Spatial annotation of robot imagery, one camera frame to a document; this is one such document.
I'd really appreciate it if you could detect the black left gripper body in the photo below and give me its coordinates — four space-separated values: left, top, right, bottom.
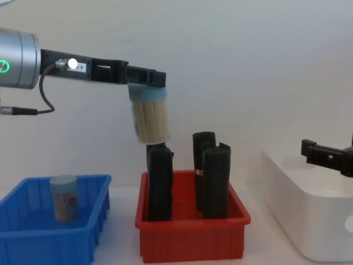
40 49 96 83

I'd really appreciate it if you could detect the toothpick jar with blue cap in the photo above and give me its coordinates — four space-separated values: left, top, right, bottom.
49 174 79 223
127 82 172 145

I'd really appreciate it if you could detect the white plastic box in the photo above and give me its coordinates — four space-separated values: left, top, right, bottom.
260 143 353 263

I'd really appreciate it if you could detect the black bag roll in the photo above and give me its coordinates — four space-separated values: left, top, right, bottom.
202 142 232 219
191 132 217 213
146 141 175 222

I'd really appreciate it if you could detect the red plastic bin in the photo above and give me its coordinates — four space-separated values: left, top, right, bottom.
135 169 252 264

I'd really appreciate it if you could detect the blue plastic bin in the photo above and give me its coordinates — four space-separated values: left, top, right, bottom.
0 174 112 265

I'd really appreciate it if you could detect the thin dark cable silver plug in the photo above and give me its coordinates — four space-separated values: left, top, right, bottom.
0 57 79 117

